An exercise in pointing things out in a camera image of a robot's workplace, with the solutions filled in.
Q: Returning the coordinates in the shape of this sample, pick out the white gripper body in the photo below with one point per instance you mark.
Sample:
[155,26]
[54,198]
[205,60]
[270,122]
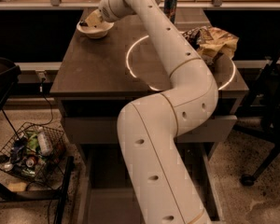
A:
[104,12]

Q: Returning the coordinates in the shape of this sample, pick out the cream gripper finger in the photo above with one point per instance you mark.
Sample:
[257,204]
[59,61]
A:
[94,19]

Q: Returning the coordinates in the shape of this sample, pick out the black rxbar chocolate bar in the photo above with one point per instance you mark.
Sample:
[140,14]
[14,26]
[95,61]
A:
[83,23]

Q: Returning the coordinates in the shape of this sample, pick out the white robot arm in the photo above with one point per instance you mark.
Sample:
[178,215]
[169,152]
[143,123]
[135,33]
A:
[147,127]

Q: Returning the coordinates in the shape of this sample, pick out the white paper bowl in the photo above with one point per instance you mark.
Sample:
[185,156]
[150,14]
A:
[96,33]

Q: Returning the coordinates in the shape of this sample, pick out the blue energy drink can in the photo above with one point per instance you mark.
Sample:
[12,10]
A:
[170,9]

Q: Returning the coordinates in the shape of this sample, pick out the grey cabinet table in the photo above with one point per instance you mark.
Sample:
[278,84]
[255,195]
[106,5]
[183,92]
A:
[98,77]

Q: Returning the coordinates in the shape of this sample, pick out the yellow brown chip bag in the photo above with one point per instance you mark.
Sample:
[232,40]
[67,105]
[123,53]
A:
[212,42]

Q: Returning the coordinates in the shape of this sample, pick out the black cart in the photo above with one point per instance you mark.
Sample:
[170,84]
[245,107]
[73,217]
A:
[9,73]

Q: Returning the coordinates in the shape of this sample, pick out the clear plastic bottle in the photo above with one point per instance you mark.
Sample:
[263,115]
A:
[44,142]

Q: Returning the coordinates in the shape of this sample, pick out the green snack packet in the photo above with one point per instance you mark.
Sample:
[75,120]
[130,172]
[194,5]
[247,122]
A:
[32,146]

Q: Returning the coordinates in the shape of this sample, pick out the blue snack packet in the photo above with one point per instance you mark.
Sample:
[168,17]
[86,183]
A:
[17,150]

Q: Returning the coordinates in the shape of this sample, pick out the red soda can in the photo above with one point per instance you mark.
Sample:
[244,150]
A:
[31,161]

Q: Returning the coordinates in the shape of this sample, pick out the open grey lower drawer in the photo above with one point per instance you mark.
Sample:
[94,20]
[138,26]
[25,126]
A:
[107,194]

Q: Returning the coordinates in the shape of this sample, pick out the black office chair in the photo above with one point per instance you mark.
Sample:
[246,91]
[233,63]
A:
[268,86]

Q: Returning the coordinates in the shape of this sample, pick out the black wire basket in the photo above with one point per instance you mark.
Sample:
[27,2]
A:
[45,166]

